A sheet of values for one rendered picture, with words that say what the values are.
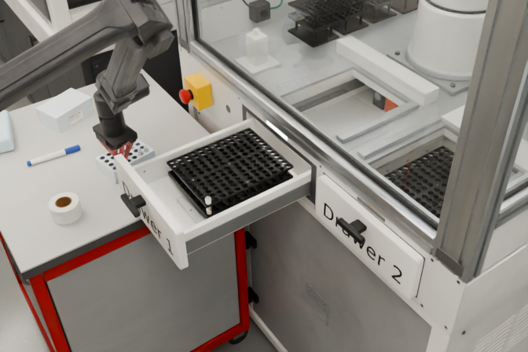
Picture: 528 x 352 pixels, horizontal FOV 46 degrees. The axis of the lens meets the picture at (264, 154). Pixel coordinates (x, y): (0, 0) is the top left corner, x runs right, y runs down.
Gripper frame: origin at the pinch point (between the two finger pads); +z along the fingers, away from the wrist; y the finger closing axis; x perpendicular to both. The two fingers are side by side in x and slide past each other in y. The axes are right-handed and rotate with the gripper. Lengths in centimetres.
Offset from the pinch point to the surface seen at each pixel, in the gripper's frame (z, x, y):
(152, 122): 5.9, -18.2, 13.8
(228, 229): -4.4, -1.0, -39.7
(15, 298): 81, 28, 53
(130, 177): -11.8, 8.1, -19.7
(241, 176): -8.7, -10.7, -33.4
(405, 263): -9, -16, -73
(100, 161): 1.3, 3.6, 4.6
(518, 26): -60, -18, -82
